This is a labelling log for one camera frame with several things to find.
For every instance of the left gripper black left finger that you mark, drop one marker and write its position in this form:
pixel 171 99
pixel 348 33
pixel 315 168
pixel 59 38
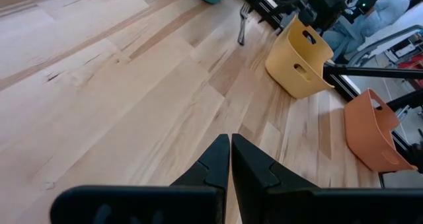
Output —
pixel 198 201

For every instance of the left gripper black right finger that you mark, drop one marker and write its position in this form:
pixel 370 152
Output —
pixel 264 197

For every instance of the black metal fork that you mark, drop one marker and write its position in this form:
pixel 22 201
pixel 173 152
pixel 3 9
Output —
pixel 243 29

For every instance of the person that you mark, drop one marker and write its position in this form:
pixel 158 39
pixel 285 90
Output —
pixel 380 19

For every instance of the yellow plastic bin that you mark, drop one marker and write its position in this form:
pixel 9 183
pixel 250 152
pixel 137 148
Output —
pixel 291 68

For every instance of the orange plastic bin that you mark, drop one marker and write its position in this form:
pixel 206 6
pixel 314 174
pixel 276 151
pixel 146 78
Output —
pixel 370 138

